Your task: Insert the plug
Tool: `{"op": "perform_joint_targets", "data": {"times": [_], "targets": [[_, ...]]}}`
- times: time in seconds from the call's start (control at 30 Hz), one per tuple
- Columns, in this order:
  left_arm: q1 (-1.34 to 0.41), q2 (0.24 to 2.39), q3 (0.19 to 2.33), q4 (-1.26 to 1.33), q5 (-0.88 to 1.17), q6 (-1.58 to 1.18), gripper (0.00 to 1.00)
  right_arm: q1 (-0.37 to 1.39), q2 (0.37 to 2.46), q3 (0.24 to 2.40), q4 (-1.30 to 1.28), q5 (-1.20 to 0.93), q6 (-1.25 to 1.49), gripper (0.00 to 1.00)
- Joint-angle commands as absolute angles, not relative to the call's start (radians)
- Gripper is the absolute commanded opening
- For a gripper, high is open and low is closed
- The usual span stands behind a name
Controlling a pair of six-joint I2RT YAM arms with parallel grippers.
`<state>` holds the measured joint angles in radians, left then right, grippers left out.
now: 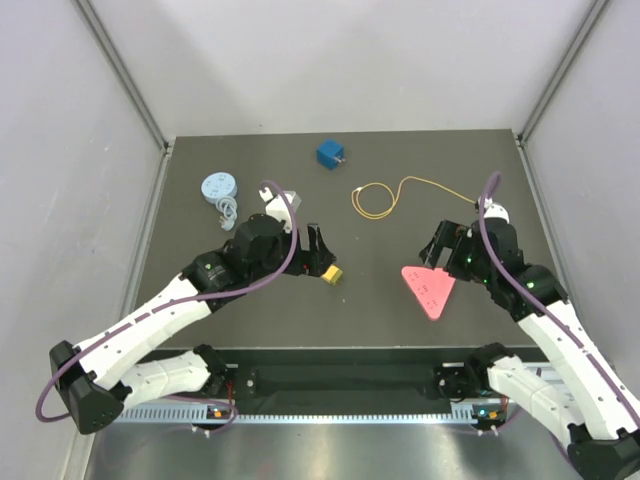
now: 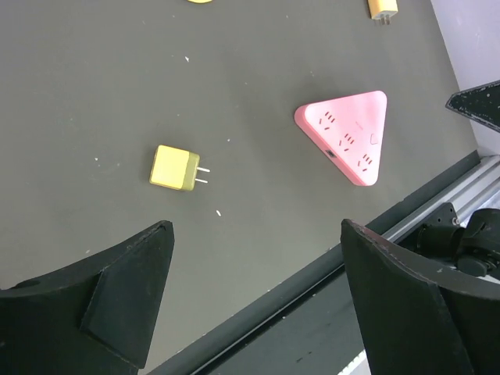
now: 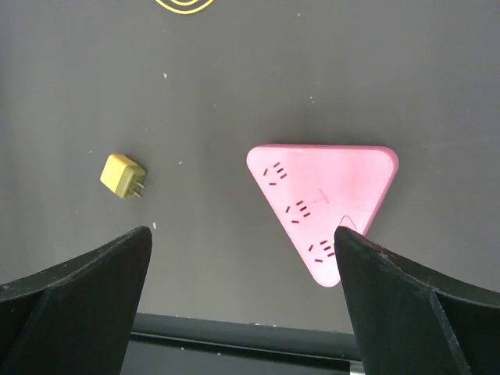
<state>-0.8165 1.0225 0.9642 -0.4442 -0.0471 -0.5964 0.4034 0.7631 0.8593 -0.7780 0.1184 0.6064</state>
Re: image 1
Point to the blue cube plug adapter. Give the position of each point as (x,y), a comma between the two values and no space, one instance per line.
(330,154)

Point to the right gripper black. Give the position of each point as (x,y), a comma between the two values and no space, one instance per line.
(451,235)

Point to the pink triangular power strip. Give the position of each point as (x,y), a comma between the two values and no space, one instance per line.
(431,288)

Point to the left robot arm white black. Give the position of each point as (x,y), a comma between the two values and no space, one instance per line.
(102,377)

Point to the slotted cable duct rail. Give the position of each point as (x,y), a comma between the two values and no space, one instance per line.
(203,414)

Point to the yellow two-port USB charger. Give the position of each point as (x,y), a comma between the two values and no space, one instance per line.
(332,275)

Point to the light blue round power strip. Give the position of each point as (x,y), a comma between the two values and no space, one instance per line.
(220,189)

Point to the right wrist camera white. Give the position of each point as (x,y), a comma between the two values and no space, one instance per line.
(489,209)

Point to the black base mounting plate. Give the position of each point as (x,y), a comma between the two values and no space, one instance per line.
(352,380)

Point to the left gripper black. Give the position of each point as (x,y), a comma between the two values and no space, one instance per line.
(313,262)

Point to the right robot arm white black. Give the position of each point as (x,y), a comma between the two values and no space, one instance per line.
(595,419)

